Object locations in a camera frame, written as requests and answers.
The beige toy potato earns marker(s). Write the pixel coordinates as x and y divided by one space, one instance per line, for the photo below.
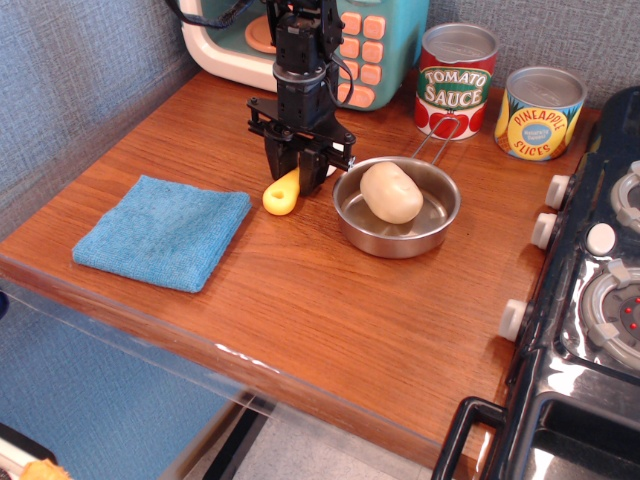
390 193

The small steel pan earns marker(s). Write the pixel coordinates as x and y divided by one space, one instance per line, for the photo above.
368 233

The pineapple slices can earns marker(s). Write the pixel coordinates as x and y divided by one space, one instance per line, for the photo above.
539 112

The orange toy plate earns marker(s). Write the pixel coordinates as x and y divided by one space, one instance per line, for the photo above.
258 36

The blue folded cloth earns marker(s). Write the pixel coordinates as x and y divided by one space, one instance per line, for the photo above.
164 233

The orange object at corner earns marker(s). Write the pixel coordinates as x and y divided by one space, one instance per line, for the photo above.
44 470

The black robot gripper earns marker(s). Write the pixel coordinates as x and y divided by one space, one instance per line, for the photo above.
303 119

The yellow handled white toy knife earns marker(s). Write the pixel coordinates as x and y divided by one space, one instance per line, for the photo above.
281 197

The black toy stove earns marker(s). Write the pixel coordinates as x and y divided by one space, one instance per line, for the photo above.
572 409

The toy microwave teal and cream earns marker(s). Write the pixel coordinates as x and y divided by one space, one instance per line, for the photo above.
381 43

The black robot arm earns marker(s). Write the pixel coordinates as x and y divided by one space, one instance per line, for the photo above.
306 35

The tomato sauce can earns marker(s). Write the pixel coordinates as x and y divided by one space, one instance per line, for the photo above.
454 79

